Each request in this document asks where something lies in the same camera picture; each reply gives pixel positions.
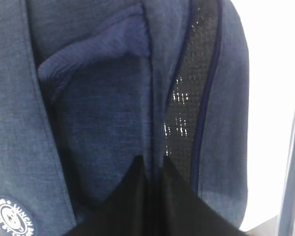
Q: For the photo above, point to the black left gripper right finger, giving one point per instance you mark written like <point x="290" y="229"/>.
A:
<point x="184" y="213"/>

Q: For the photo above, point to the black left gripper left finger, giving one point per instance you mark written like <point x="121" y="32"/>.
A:
<point x="123" y="212"/>

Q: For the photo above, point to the navy blue lunch bag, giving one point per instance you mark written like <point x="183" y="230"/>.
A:
<point x="88" y="85"/>

